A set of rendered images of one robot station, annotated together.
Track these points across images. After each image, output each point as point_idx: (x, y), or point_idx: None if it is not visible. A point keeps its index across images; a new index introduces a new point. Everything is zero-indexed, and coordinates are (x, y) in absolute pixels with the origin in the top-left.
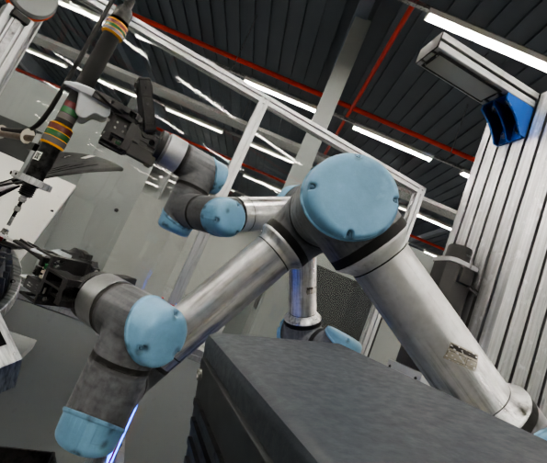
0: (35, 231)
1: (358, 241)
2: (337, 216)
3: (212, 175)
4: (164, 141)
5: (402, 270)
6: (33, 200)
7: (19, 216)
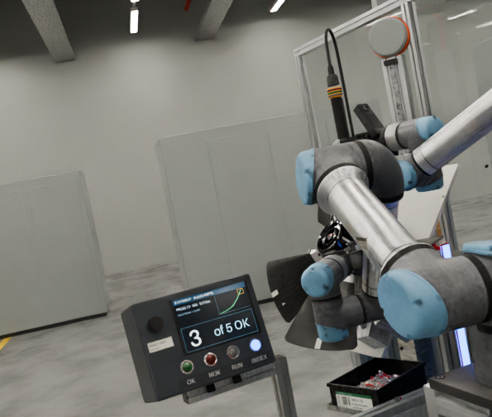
0: (433, 219)
1: (310, 203)
2: (301, 196)
3: (417, 135)
4: (381, 137)
5: (331, 205)
6: (432, 195)
7: (425, 213)
